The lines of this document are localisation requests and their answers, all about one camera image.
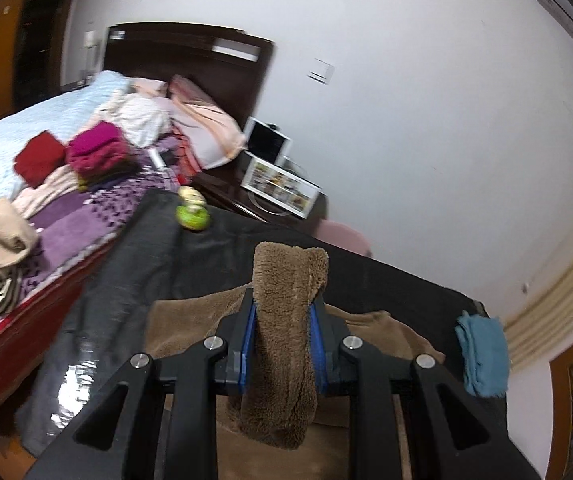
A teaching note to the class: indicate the blue folded garment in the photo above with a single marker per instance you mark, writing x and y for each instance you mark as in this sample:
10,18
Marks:
485,354

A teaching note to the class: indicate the dark bedside table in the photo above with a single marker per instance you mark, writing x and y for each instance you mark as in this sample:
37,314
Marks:
222,187

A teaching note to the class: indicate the pink striped pillow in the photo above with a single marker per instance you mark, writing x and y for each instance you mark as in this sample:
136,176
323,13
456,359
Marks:
214,136

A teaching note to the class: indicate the beige curtain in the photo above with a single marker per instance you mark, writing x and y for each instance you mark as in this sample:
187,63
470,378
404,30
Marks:
542,324

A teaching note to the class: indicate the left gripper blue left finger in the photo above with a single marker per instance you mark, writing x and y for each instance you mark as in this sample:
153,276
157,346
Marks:
148,403

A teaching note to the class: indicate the red folded garment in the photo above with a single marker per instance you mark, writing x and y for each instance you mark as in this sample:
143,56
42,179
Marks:
39,158

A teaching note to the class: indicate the magenta folded clothes stack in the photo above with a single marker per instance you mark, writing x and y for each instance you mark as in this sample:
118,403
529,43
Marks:
98,150

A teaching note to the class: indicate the black plastic sheet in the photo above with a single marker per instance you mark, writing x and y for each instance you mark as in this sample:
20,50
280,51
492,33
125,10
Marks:
154,258

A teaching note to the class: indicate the white tablet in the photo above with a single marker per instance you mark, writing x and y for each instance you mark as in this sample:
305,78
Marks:
266,141

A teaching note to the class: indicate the cream folded towel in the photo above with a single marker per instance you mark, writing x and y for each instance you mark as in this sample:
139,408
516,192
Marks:
17,237

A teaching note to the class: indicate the brown fleece garment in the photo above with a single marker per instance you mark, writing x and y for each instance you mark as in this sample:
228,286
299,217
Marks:
280,428

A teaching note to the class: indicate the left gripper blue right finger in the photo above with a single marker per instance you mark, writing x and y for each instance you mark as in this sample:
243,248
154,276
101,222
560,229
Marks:
407,412

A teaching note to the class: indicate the brown wooden wardrobe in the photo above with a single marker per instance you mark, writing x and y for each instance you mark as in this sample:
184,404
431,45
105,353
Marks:
31,51

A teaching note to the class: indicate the white wall switch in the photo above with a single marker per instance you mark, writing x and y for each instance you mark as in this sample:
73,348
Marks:
321,71

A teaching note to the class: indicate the photo collage frame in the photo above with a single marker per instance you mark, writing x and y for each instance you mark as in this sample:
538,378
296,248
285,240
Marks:
280,187

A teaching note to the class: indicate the white quilt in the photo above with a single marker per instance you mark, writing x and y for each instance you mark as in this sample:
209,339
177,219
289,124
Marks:
63,116

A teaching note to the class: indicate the pink stool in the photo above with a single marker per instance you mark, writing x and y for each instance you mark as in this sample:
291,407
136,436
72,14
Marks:
345,237

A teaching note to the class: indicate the dark wooden headboard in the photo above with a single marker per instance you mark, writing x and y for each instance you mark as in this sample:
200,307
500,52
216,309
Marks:
228,64

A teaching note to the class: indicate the green toy iron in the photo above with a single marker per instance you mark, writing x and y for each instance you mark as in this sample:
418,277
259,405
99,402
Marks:
192,213

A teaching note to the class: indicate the white crumpled garment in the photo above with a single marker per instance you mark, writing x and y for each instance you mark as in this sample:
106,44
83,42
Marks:
141,120

